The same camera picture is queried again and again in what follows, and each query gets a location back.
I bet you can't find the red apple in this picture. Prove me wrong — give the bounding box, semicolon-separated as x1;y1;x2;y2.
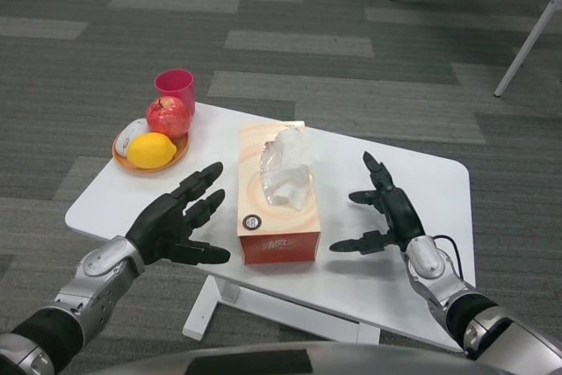
145;96;193;141

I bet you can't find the orange plate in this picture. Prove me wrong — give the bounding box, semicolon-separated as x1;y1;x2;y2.
112;126;191;173

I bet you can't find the white computer mouse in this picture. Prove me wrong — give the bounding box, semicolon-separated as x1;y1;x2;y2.
115;119;148;157

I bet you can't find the orange patterned tissue box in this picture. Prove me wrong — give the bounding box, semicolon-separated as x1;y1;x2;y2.
236;119;322;266

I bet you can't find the pink plastic cup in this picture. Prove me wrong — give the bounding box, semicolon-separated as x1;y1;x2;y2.
154;69;196;116

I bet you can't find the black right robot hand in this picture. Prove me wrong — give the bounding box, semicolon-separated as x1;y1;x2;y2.
328;150;427;257

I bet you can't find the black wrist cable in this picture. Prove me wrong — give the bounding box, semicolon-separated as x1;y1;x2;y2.
432;235;465;282

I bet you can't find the white table base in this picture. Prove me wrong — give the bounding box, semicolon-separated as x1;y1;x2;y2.
182;273;381;345

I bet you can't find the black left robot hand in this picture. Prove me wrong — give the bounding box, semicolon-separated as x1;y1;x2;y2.
125;162;233;267

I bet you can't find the yellow lemon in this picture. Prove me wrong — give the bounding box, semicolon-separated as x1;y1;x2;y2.
126;132;178;169

